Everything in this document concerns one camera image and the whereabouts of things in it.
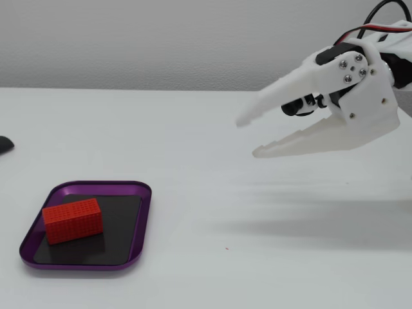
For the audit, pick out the white fixed gripper finger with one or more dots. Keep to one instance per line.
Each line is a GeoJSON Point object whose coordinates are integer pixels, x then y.
{"type": "Point", "coordinates": [322, 138]}

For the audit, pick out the red perforated block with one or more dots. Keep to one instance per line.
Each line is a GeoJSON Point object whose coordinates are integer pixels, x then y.
{"type": "Point", "coordinates": [74, 222]}

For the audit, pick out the black rounded object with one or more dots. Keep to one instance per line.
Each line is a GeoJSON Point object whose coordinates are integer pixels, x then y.
{"type": "Point", "coordinates": [4, 145]}

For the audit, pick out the white moving gripper finger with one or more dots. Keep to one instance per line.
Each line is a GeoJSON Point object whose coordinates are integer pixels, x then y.
{"type": "Point", "coordinates": [289, 88]}

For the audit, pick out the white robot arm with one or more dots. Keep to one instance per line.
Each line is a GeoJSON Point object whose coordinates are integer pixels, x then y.
{"type": "Point", "coordinates": [399, 45]}

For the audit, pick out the black mat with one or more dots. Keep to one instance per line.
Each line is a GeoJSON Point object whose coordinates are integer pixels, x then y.
{"type": "Point", "coordinates": [119, 231]}

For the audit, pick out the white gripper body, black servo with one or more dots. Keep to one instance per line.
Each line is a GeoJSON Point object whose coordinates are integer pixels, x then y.
{"type": "Point", "coordinates": [370, 96]}

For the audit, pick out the purple metal tray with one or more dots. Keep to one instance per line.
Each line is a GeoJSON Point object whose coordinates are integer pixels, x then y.
{"type": "Point", "coordinates": [139, 231]}

